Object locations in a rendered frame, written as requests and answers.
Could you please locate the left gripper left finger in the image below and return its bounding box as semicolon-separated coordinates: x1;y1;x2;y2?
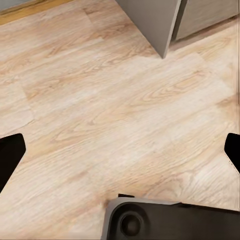
0;133;26;193

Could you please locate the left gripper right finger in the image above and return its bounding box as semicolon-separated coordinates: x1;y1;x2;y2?
224;133;240;173

